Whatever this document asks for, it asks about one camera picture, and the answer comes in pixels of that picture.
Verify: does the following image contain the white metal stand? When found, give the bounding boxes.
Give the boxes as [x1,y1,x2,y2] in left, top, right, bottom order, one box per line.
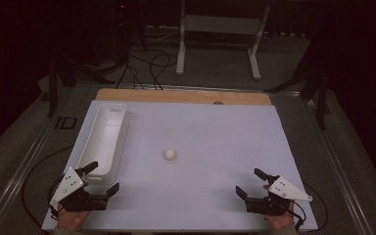
[175,0,271,81]

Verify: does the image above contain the black floor cables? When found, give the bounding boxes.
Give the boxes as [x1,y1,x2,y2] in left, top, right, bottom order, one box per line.
[116,52,178,91]

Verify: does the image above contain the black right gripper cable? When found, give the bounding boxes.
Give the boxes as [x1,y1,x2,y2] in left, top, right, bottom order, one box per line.
[292,183,329,233]

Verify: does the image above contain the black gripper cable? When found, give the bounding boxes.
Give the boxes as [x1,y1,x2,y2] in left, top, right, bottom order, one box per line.
[21,145,74,235]
[292,183,329,233]

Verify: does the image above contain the black stand leg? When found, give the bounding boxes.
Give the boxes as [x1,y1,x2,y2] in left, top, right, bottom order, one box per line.
[263,65,333,130]

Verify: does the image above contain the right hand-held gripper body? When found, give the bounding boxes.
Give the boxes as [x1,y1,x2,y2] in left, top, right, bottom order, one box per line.
[245,175,313,217]

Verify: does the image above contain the white table mat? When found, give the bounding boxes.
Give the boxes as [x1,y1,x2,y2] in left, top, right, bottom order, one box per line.
[41,99,318,232]

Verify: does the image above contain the person's right hand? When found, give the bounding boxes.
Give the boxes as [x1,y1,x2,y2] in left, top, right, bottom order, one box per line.
[262,202,296,231]

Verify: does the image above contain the small white ball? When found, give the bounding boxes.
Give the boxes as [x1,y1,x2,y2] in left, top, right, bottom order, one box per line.
[164,148,177,162]

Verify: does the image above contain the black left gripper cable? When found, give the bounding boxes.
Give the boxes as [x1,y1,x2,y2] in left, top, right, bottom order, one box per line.
[21,145,74,235]

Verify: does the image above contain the person's left hand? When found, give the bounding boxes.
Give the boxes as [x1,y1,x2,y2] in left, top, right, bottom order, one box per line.
[56,203,91,231]

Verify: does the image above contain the white plastic bin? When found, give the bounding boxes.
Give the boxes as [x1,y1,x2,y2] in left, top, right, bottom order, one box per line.
[76,103,130,186]

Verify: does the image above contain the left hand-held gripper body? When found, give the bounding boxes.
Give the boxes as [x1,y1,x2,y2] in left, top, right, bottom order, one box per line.
[49,167,109,212]

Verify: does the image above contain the metal floor rail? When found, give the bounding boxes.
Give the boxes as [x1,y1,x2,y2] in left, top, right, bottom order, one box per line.
[302,96,375,235]
[0,87,76,235]
[120,82,303,96]

